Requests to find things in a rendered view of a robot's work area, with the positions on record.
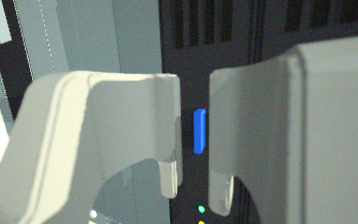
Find black server rack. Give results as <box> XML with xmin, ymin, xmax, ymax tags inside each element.
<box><xmin>0</xmin><ymin>0</ymin><xmax>358</xmax><ymax>224</ymax></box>

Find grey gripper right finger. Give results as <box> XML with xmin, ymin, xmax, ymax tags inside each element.
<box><xmin>209</xmin><ymin>37</ymin><xmax>358</xmax><ymax>224</ymax></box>

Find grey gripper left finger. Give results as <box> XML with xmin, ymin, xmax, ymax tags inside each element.
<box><xmin>0</xmin><ymin>71</ymin><xmax>183</xmax><ymax>224</ymax></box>

